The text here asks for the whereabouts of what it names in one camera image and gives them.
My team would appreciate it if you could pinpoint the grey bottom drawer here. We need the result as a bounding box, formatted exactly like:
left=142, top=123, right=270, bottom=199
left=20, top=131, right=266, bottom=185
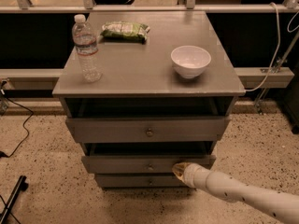
left=94, top=174, right=185, bottom=189

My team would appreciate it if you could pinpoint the black cable on floor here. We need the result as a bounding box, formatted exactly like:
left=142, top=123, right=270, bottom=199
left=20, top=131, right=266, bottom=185
left=0, top=89, right=35, bottom=159

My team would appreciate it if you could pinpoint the metal railing frame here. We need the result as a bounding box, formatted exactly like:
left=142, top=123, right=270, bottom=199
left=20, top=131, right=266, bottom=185
left=0, top=0, right=299, bottom=13

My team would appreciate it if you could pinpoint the white bowl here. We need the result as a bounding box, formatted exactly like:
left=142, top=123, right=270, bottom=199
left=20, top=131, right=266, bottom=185
left=171, top=46, right=211, bottom=79

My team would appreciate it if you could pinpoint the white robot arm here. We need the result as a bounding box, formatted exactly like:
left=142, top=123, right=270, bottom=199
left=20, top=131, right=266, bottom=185
left=172, top=162, right=299, bottom=224

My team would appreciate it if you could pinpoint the grey drawer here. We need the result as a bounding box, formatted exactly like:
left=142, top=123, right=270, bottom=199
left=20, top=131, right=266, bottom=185
left=65, top=116, right=230, bottom=143
left=94, top=174, right=185, bottom=189
left=82, top=141, right=216, bottom=175

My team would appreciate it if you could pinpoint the white cable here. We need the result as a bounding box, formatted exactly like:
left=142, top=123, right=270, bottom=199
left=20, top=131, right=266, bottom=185
left=245, top=2, right=282, bottom=93

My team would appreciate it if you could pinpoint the black stand leg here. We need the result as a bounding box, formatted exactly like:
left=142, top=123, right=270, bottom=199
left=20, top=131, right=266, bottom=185
left=0, top=175, right=28, bottom=224

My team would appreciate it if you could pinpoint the grey wooden drawer cabinet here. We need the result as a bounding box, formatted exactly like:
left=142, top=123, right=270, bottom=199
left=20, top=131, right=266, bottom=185
left=51, top=10, right=247, bottom=189

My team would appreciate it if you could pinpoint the clear plastic water bottle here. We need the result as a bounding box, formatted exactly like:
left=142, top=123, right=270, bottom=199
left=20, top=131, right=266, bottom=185
left=72, top=14, right=102, bottom=82

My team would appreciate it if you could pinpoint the green snack bag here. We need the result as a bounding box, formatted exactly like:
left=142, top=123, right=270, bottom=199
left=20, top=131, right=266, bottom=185
left=101, top=21, right=150, bottom=43

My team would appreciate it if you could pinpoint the grey top drawer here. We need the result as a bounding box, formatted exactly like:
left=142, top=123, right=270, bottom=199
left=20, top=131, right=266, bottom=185
left=65, top=116, right=230, bottom=143

